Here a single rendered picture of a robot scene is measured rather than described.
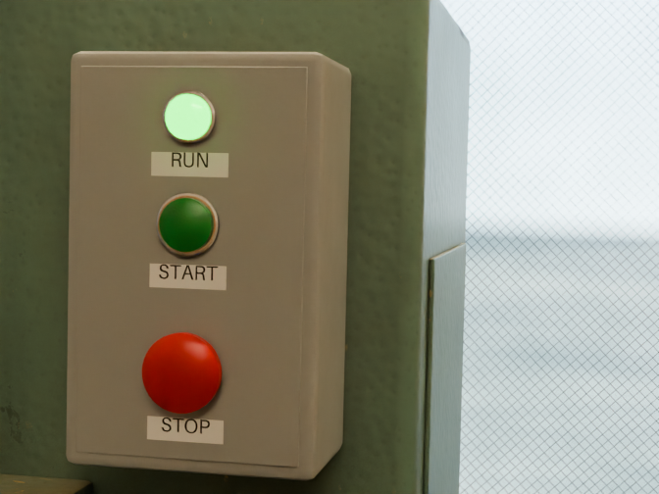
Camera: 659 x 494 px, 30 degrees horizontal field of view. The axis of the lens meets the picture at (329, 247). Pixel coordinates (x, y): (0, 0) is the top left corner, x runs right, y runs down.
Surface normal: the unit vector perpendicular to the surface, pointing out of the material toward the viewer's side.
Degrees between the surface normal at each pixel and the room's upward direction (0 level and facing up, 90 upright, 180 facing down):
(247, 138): 90
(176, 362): 90
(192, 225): 90
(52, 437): 90
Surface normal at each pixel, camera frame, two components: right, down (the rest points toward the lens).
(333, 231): 0.98, 0.04
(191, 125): -0.15, 0.10
